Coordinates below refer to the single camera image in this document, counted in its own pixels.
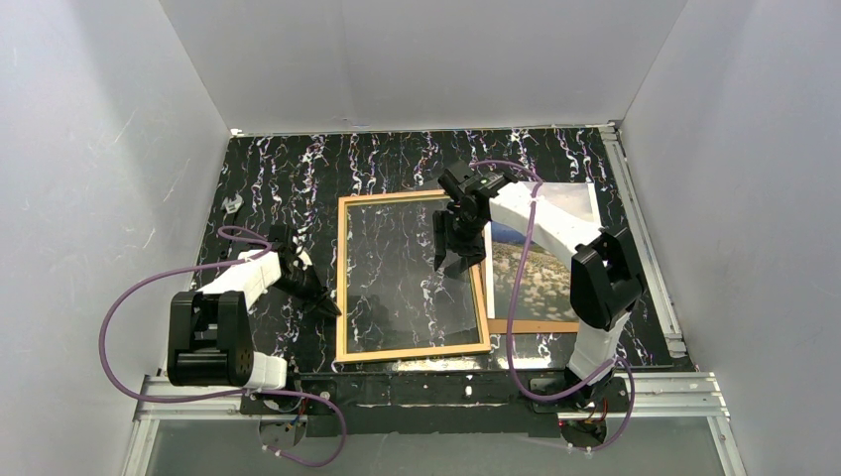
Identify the clear acrylic sheet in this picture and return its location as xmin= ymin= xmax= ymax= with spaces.
xmin=345 ymin=198 xmax=481 ymax=354

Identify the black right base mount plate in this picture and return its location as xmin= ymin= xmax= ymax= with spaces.
xmin=530 ymin=376 xmax=630 ymax=417

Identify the small silver clip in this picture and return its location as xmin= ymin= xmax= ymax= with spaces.
xmin=222 ymin=194 xmax=243 ymax=214

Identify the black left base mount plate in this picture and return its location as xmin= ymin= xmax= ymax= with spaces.
xmin=237 ymin=374 xmax=333 ymax=416

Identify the brown backing board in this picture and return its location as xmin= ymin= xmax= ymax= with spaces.
xmin=478 ymin=263 xmax=579 ymax=335

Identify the aluminium rail frame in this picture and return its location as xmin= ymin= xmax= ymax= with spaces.
xmin=122 ymin=372 xmax=746 ymax=475

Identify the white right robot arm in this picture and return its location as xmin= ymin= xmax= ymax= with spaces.
xmin=432 ymin=160 xmax=647 ymax=404

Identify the landscape photo print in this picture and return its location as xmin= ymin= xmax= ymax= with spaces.
xmin=482 ymin=182 xmax=601 ymax=322

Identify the black flat stand plate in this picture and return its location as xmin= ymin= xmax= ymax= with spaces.
xmin=217 ymin=228 xmax=272 ymax=261

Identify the green picture frame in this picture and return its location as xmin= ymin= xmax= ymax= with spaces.
xmin=335 ymin=190 xmax=491 ymax=363

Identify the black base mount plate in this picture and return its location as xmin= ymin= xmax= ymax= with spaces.
xmin=237 ymin=374 xmax=333 ymax=416
xmin=530 ymin=376 xmax=630 ymax=417

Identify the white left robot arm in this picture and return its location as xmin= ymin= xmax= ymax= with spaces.
xmin=167 ymin=224 xmax=342 ymax=391

